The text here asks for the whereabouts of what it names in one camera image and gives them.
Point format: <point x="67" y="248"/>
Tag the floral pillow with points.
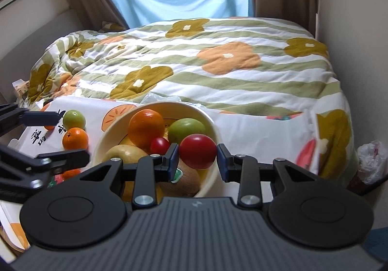
<point x="111" y="27"/>

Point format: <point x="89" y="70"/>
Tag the white fruit-print cloth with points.
<point x="91" y="107"/>

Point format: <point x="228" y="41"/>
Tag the cream bowl with yellow print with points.
<point x="185" y="107"/>

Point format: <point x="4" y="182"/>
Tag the yellow apple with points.
<point x="125" y="152"/>

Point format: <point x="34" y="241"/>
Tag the brown kiwi with sticker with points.
<point x="188" y="182"/>

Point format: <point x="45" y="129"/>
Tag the small tangerine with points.
<point x="50" y="127"/>
<point x="71" y="173"/>

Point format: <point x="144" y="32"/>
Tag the floral striped blanket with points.
<point x="242" y="86"/>

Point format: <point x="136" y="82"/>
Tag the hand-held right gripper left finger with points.
<point x="174" y="157"/>

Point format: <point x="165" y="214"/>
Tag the white plastic bag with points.
<point x="371" y="162"/>

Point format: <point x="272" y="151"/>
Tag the large orange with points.
<point x="145" y="128"/>
<point x="75" y="138"/>

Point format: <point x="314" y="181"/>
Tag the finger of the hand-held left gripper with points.
<point x="45" y="118"/>
<point x="69" y="157"/>

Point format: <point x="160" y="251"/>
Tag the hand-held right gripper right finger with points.
<point x="221" y="162"/>

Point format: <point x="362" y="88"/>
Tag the green apple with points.
<point x="185" y="130"/>
<point x="74" y="119"/>

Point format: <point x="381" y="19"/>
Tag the tissue box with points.
<point x="20" y="89"/>

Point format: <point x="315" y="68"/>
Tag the red cherry tomato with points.
<point x="159" y="145"/>
<point x="197" y="151"/>

